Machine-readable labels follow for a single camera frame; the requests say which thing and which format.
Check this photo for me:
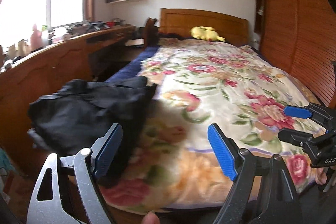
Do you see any black button coat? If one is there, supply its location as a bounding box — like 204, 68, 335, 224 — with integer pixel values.
27, 76, 157, 188

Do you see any wooden chair with clothes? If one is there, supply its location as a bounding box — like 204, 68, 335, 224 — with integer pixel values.
142, 18, 159, 48

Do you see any operator fingertip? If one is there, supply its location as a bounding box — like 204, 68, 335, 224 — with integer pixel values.
141, 212, 160, 224

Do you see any wooden louvered wardrobe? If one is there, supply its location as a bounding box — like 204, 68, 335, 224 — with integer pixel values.
257, 0, 335, 109

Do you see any wooden bed headboard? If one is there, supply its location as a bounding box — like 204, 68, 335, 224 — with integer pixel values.
159, 8, 249, 47

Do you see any floral fleece blanket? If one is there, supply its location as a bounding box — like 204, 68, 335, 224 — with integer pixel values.
101, 39, 323, 213

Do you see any yellow plush toy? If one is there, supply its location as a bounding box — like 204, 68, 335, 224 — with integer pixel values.
190, 26, 226, 42

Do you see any long wooden desk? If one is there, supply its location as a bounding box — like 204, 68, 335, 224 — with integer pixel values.
0, 24, 137, 177

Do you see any navy blue bed sheet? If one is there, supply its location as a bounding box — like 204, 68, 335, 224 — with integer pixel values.
105, 46, 159, 83

